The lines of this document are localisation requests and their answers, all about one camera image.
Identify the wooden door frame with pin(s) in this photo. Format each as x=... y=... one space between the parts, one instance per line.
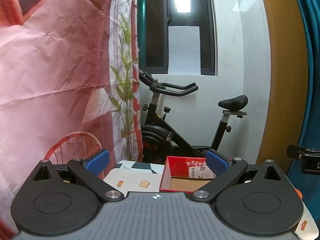
x=282 y=80

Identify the teal curtain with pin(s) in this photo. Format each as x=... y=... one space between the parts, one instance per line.
x=313 y=55

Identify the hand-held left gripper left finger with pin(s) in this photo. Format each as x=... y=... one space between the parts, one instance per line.
x=98 y=161

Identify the white printed tablecloth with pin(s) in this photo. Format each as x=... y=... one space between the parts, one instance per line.
x=132 y=177

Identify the white board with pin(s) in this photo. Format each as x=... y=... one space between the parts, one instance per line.
x=184 y=50

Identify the dark framed window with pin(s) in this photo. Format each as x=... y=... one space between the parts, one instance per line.
x=155 y=30

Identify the black exercise bike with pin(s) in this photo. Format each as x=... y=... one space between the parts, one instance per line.
x=160 y=127

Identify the red strawberry print box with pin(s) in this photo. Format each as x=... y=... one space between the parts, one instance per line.
x=180 y=165

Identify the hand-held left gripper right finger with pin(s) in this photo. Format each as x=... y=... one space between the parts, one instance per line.
x=216 y=163

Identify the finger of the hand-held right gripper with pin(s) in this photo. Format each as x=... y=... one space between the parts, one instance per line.
x=295 y=152

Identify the pink printed backdrop cloth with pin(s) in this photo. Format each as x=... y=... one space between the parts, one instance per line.
x=50 y=67

